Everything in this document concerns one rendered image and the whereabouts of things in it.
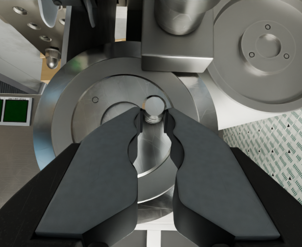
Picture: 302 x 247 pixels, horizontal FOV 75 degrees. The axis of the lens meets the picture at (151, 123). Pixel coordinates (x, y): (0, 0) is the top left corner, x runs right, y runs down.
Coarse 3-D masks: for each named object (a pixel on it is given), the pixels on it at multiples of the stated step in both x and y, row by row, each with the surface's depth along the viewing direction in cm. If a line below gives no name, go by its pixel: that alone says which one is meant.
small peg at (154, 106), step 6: (150, 96) 11; (156, 96) 11; (144, 102) 11; (150, 102) 11; (156, 102) 11; (162, 102) 11; (144, 108) 11; (150, 108) 11; (156, 108) 11; (162, 108) 11; (144, 114) 11; (150, 114) 11; (156, 114) 11; (162, 114) 11; (150, 120) 12; (156, 120) 12
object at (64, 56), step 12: (72, 12) 19; (84, 12) 23; (72, 24) 19; (84, 24) 23; (96, 24) 28; (108, 24) 36; (72, 36) 19; (84, 36) 23; (96, 36) 28; (108, 36) 36; (72, 48) 19; (84, 48) 23
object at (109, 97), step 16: (112, 80) 14; (128, 80) 14; (144, 80) 14; (96, 96) 14; (112, 96) 14; (128, 96) 14; (144, 96) 14; (160, 96) 14; (80, 112) 14; (96, 112) 14; (112, 112) 14; (80, 128) 14; (144, 128) 14; (160, 128) 14; (144, 144) 14; (160, 144) 14; (144, 160) 14; (160, 160) 14
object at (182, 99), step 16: (96, 64) 16; (112, 64) 16; (128, 64) 16; (80, 80) 16; (96, 80) 16; (160, 80) 16; (176, 80) 16; (64, 96) 15; (80, 96) 15; (176, 96) 16; (64, 112) 15; (192, 112) 16; (64, 128) 15; (64, 144) 15; (144, 176) 15; (160, 176) 15; (144, 192) 15; (160, 192) 15
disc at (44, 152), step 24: (96, 48) 16; (120, 48) 17; (72, 72) 16; (48, 96) 16; (192, 96) 16; (48, 120) 16; (216, 120) 16; (48, 144) 15; (168, 192) 15; (144, 216) 15
